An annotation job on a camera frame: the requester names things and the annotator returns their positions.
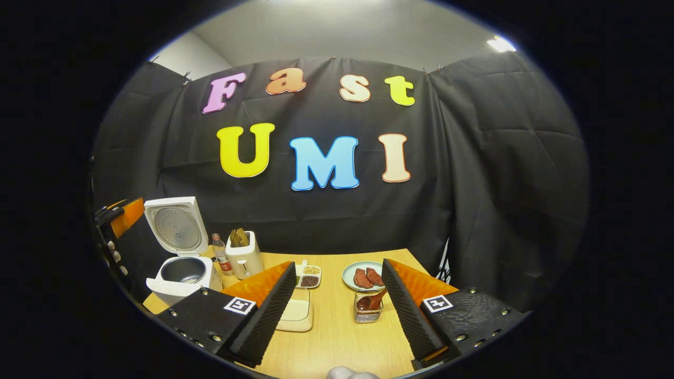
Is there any white rice cooker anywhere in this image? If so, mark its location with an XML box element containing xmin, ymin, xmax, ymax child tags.
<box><xmin>144</xmin><ymin>196</ymin><xmax>223</xmax><ymax>306</ymax></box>

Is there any clear box of rice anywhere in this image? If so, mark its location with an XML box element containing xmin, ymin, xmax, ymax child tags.
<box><xmin>275</xmin><ymin>287</ymin><xmax>314</xmax><ymax>333</ymax></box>

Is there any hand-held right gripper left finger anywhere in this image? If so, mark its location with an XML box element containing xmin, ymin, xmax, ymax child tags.
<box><xmin>158</xmin><ymin>261</ymin><xmax>298</xmax><ymax>368</ymax></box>

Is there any pale green plate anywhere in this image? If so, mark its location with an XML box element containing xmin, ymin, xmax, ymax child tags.
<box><xmin>342</xmin><ymin>262</ymin><xmax>386</xmax><ymax>292</ymax></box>

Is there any black backdrop cloth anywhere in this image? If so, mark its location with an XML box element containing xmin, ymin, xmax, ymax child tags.
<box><xmin>91</xmin><ymin>53</ymin><xmax>589</xmax><ymax>311</ymax></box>

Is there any white divided bean dish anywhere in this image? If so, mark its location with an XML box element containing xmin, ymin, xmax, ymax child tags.
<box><xmin>295</xmin><ymin>260</ymin><xmax>322</xmax><ymax>289</ymax></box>

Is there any white toaster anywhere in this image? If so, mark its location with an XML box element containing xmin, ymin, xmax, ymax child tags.
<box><xmin>225</xmin><ymin>231</ymin><xmax>265</xmax><ymax>280</ymax></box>

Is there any metal wire chopstick holder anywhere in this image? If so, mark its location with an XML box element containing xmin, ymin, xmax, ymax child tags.
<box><xmin>354</xmin><ymin>291</ymin><xmax>384</xmax><ymax>323</ymax></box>

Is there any clear plastic water bottle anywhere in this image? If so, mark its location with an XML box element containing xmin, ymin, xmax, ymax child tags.
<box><xmin>212</xmin><ymin>233</ymin><xmax>235</xmax><ymax>276</ymax></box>

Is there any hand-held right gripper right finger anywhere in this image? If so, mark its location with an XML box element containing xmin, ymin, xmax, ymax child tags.
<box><xmin>381</xmin><ymin>258</ymin><xmax>530</xmax><ymax>371</ymax></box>

